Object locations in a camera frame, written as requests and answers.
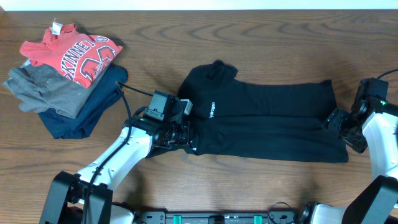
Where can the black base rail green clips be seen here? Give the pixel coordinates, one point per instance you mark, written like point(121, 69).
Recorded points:
point(279, 213)

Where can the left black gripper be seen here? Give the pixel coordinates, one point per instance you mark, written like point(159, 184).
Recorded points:
point(184, 138)

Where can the navy blue folded shirt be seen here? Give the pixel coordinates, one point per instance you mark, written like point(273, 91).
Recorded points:
point(104, 95)

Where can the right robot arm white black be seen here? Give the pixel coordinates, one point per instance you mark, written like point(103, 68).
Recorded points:
point(376, 202)

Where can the black polo shirt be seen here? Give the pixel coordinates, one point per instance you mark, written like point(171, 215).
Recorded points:
point(280, 122)

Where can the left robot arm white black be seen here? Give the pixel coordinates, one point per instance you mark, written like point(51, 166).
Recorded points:
point(87, 196)

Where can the red printed t-shirt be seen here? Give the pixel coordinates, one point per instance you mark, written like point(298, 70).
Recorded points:
point(76, 56)

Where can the grey folded shirt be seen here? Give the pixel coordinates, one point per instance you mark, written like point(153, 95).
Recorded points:
point(41, 88)

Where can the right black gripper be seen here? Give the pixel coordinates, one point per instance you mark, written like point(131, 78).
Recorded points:
point(333, 121)

